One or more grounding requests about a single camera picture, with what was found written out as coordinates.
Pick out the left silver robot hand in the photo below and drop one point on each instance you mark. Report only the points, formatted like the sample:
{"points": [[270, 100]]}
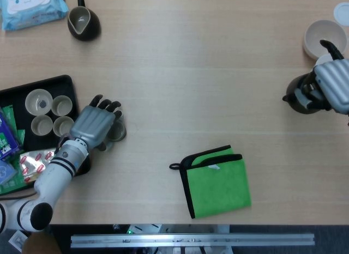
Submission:
{"points": [[92, 126]]}

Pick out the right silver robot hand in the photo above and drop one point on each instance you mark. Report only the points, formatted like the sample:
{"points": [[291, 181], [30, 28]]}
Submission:
{"points": [[335, 82]]}

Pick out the grey-green ceramic teacup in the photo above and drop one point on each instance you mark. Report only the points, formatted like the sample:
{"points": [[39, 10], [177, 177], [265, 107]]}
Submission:
{"points": [[118, 132]]}

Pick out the small beige teacup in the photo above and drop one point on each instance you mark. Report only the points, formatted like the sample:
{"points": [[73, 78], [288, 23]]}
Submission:
{"points": [[62, 105], [41, 126], [62, 126]]}

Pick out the white paper cup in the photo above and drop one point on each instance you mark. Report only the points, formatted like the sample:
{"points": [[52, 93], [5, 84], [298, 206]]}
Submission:
{"points": [[324, 59]]}

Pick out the black plastic tray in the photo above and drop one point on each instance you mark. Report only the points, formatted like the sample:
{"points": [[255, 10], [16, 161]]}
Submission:
{"points": [[65, 85]]}

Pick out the wide beige tea bowl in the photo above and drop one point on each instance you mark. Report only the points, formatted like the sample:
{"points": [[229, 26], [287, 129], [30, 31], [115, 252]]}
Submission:
{"points": [[34, 101]]}

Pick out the white plastic lid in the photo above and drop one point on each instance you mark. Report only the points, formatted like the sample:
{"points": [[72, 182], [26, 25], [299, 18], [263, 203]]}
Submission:
{"points": [[343, 14]]}

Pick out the silver foil packet red labels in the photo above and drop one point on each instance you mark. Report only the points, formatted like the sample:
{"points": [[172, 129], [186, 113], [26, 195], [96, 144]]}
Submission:
{"points": [[32, 161]]}

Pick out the small green tea packet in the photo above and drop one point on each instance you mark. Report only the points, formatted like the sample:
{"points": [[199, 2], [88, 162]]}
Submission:
{"points": [[20, 136]]}

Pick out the purple snack pack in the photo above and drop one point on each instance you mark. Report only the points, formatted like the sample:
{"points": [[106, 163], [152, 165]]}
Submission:
{"points": [[6, 139]]}

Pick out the large green tea packet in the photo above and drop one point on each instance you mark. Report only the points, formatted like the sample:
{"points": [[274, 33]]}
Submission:
{"points": [[16, 180]]}

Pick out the dark ceramic pitcher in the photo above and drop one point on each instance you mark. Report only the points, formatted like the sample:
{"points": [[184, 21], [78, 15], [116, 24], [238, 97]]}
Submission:
{"points": [[90, 27]]}

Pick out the light blue packet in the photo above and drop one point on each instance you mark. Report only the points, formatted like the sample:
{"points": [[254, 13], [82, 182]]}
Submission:
{"points": [[5, 172]]}

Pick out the orange-brown round stool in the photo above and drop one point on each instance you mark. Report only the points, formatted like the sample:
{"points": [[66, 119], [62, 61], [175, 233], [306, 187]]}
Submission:
{"points": [[41, 244]]}

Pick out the blue wet wipes pack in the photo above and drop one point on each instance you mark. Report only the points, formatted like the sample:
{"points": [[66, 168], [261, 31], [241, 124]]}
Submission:
{"points": [[27, 8]]}

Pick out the white floor socket box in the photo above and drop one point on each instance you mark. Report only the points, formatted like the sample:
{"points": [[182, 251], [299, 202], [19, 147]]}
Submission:
{"points": [[17, 240]]}

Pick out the green cloth with black trim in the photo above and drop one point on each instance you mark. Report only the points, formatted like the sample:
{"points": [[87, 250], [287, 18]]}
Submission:
{"points": [[218, 188]]}

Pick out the aluminium rail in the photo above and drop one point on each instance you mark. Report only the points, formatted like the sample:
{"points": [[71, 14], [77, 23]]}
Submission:
{"points": [[191, 240]]}

